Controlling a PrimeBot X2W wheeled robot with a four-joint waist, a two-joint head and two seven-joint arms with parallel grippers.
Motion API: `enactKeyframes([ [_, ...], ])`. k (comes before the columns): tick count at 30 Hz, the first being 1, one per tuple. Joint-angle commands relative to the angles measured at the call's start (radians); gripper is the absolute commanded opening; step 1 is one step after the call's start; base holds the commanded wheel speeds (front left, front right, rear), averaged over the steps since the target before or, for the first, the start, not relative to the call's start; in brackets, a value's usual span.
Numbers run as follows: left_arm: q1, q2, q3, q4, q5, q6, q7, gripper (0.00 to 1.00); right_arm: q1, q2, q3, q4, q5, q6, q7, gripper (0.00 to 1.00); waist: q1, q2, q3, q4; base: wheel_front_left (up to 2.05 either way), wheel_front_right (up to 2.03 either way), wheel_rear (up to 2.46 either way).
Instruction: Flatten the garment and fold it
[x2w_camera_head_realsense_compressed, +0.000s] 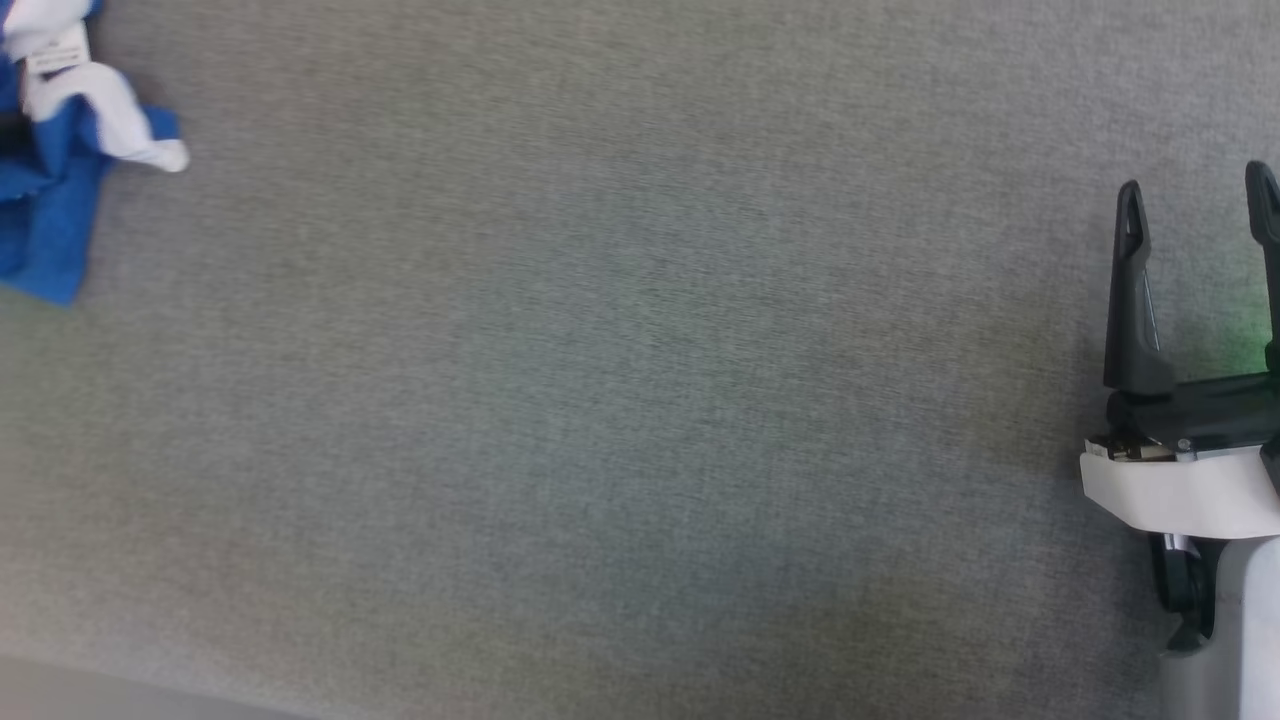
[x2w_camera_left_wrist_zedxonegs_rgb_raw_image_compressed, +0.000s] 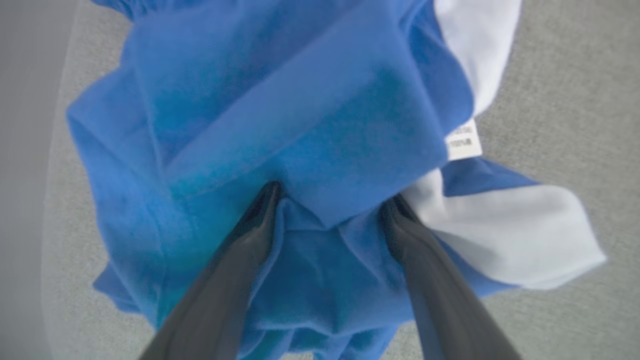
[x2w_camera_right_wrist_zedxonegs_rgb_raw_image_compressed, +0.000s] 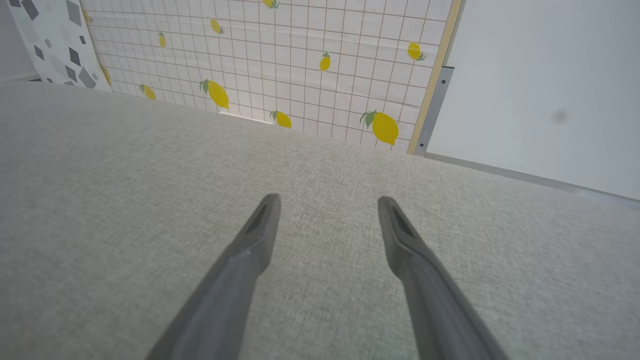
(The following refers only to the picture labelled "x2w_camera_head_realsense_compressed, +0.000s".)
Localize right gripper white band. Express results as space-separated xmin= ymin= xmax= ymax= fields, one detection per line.
xmin=1079 ymin=159 xmax=1280 ymax=542

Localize blue shorts with white stripe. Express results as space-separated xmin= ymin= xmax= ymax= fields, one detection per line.
xmin=0 ymin=0 xmax=191 ymax=307

